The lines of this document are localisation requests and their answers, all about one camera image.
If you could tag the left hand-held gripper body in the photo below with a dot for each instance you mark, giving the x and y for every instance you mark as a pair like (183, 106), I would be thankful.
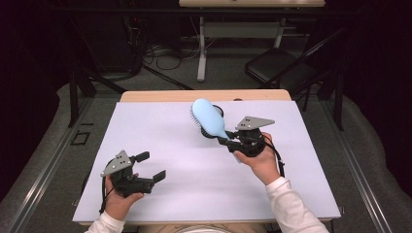
(117, 163)

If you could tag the black metal stand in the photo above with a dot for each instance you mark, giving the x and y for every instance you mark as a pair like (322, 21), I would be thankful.
(73, 103)

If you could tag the light blue hairbrush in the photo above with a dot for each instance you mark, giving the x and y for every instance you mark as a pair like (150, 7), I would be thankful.
(209, 118)

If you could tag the white table mat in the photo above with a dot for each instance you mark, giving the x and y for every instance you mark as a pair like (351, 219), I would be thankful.
(181, 181)

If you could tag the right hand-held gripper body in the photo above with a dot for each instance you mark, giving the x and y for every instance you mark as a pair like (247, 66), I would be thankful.
(254, 123)

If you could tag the person's right hand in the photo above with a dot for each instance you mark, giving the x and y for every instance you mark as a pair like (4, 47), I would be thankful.
(264, 166)

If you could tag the black folding chair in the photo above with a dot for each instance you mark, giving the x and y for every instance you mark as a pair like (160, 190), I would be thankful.
(275, 64)

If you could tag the black mesh cup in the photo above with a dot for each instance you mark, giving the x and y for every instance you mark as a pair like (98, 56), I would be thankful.
(206, 133)

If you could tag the person's left hand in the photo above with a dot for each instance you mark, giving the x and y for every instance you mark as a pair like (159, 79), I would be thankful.
(118, 205)

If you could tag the aluminium floor rail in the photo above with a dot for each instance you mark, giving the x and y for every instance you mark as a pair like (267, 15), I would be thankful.
(42, 181)
(359, 181)

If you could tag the white-legged desk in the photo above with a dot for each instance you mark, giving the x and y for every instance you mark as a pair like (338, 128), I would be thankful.
(201, 64)

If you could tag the wooden table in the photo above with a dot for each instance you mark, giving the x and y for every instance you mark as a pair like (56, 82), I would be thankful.
(162, 95)

